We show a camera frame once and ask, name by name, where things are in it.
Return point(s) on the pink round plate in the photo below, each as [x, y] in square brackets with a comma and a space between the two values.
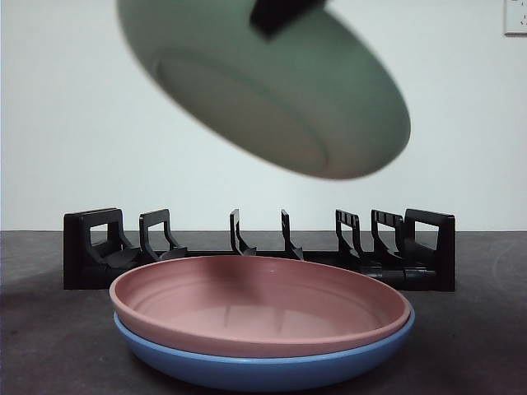
[247, 296]

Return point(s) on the blue round plate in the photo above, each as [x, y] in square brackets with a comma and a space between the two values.
[263, 374]

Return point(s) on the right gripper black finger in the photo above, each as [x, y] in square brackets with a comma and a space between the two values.
[280, 16]

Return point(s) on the white wall socket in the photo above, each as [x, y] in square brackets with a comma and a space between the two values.
[516, 16]

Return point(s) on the black plastic dish rack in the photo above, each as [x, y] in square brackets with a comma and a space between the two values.
[74, 255]

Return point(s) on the green round plate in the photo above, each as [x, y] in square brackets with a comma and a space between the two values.
[247, 103]

